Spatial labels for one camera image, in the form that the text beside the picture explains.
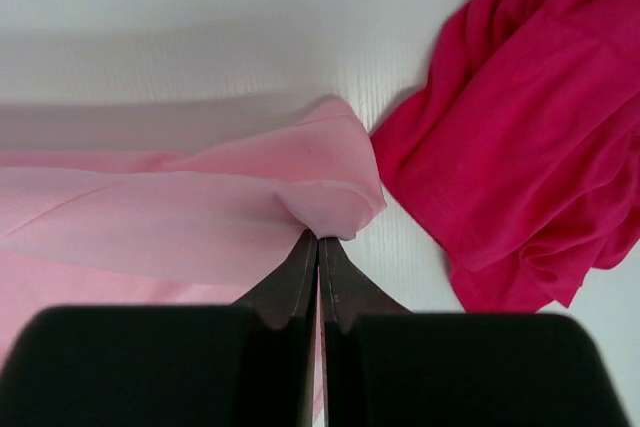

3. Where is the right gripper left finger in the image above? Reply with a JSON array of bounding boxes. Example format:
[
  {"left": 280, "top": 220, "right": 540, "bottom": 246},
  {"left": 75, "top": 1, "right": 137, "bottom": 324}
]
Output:
[{"left": 1, "top": 232, "right": 318, "bottom": 426}]

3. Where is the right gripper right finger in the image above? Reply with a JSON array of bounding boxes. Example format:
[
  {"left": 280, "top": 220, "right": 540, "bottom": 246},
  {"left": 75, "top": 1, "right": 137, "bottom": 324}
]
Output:
[{"left": 318, "top": 239, "right": 628, "bottom": 426}]

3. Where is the light pink t shirt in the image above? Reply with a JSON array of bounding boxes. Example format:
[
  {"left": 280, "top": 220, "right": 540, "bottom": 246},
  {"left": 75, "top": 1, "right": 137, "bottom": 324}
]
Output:
[{"left": 0, "top": 98, "right": 388, "bottom": 427}]

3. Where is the magenta t shirt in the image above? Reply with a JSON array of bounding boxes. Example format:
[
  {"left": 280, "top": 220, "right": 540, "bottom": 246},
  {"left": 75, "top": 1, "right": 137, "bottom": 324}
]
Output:
[{"left": 372, "top": 0, "right": 639, "bottom": 312}]

